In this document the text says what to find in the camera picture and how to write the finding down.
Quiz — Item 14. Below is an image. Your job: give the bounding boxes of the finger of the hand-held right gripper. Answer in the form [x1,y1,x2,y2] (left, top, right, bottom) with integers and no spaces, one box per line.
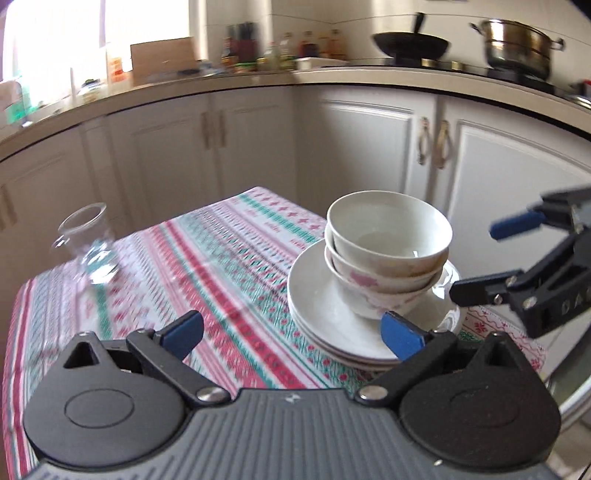
[489,185,591,241]
[450,235,583,308]

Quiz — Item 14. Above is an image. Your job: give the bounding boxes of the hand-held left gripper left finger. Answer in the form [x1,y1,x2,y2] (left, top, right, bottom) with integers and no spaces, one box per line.
[60,310,232,408]

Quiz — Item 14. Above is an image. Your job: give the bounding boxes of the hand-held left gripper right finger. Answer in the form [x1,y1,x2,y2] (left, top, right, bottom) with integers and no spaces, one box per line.
[355,311,532,408]

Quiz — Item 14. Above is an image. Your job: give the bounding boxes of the white flower print plate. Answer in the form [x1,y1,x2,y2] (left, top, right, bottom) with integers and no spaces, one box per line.
[287,239,462,357]
[291,258,462,363]
[295,277,462,371]

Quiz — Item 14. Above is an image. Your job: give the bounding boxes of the white ceramic bowl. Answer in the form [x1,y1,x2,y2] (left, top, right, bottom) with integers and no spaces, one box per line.
[326,190,453,278]
[324,244,451,294]
[325,261,444,320]

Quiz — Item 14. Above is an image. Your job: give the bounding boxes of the patterned tablecloth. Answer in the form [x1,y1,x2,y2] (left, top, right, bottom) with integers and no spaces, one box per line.
[2,186,548,480]

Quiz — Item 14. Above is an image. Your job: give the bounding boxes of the clear glass mug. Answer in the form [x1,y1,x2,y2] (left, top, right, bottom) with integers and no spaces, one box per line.
[50,203,121,284]

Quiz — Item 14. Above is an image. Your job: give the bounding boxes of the stainless steel pot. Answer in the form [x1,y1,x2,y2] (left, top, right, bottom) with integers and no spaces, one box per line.
[470,18,566,79]

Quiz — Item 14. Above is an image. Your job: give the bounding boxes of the black wok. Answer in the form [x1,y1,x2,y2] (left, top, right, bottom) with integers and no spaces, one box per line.
[372,13,451,61]

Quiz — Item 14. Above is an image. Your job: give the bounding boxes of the orange oil bottle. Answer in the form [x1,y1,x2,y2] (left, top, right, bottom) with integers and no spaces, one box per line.
[328,30,347,60]

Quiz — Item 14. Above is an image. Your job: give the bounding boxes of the white rectangular tray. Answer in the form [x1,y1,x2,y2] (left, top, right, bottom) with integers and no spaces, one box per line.
[293,56,349,70]

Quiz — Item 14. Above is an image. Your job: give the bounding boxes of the glass jar with lid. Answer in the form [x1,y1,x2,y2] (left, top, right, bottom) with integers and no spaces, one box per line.
[76,78,102,104]

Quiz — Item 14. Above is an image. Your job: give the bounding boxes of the orange juice bottle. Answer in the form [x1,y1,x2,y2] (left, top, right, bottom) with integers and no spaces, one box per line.
[107,44,125,84]

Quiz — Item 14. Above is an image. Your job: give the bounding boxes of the wooden cutting board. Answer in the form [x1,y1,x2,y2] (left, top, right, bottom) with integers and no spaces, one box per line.
[130,37,197,72]

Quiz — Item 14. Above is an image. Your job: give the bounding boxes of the tall clear oil bottle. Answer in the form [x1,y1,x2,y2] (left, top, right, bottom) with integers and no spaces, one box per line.
[279,32,296,70]

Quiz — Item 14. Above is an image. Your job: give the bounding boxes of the knife block with knives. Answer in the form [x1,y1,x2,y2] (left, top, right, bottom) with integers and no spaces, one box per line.
[228,22,257,63]

